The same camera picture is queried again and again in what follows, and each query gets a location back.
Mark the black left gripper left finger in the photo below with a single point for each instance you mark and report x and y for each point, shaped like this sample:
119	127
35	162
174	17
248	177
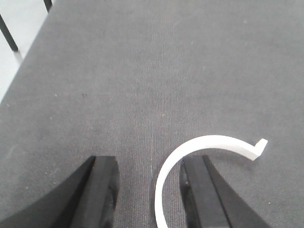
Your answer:
86	199

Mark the white PVC pipe clamp half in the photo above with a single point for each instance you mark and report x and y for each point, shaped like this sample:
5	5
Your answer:
201	143

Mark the dark grey table mat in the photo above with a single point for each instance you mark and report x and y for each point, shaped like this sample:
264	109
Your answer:
135	79

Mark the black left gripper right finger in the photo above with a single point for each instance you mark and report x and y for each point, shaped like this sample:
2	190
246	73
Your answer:
209	201

